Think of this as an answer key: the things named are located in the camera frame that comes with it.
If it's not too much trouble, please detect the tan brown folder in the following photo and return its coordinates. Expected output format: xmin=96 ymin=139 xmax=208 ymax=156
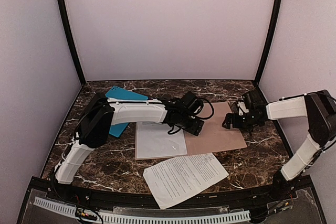
xmin=134 ymin=101 xmax=248 ymax=160

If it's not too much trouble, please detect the printed paper sheet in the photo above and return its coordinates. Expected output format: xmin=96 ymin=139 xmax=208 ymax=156
xmin=143 ymin=153 xmax=228 ymax=209
xmin=135 ymin=122 xmax=187 ymax=160

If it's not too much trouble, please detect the teal folder with black inside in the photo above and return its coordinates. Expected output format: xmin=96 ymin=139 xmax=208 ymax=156
xmin=106 ymin=86 xmax=149 ymax=138

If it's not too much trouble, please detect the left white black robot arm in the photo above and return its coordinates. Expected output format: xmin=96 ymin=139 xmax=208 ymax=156
xmin=51 ymin=92 xmax=204 ymax=185

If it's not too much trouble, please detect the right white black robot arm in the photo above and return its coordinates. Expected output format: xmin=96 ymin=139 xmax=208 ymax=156
xmin=222 ymin=90 xmax=335 ymax=200

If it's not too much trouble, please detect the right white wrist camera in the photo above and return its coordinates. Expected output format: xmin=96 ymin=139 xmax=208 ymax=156
xmin=236 ymin=100 xmax=249 ymax=115

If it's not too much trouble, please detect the black front rail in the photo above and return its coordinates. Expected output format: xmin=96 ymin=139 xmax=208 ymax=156
xmin=28 ymin=176 xmax=323 ymax=220

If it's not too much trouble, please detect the right black frame post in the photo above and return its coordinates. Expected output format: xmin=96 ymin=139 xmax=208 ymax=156
xmin=253 ymin=0 xmax=282 ymax=87

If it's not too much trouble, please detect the black frame post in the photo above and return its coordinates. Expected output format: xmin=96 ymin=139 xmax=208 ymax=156
xmin=57 ymin=0 xmax=86 ymax=86
xmin=253 ymin=0 xmax=282 ymax=87

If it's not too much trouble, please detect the white slotted cable duct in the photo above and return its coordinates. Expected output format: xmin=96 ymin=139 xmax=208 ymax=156
xmin=34 ymin=197 xmax=250 ymax=223

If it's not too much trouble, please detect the left black frame post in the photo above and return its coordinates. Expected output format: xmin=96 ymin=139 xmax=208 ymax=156
xmin=57 ymin=0 xmax=86 ymax=86

